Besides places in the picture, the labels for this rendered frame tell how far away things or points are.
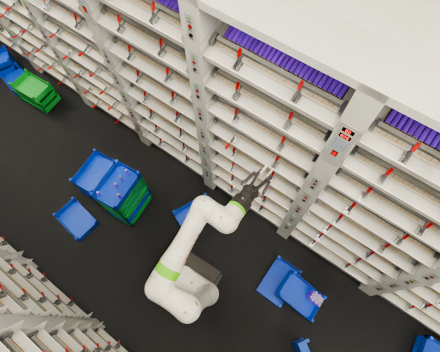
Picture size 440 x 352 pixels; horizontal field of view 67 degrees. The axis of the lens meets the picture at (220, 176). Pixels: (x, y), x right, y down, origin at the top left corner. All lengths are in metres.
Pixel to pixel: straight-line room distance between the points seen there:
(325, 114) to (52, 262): 2.28
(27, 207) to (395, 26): 2.77
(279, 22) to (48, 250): 2.36
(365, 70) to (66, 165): 2.56
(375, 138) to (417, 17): 0.41
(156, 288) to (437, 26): 1.44
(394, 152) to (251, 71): 0.61
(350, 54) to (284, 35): 0.21
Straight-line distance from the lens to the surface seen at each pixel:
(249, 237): 2.62
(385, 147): 1.30
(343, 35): 1.21
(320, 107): 1.31
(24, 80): 3.60
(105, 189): 2.44
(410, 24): 1.32
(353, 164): 1.45
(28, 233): 3.04
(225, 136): 1.87
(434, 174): 1.33
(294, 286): 2.53
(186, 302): 1.56
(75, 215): 2.91
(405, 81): 1.15
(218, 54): 1.43
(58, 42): 2.84
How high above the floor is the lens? 2.54
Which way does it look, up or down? 66 degrees down
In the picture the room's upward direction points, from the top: 2 degrees counter-clockwise
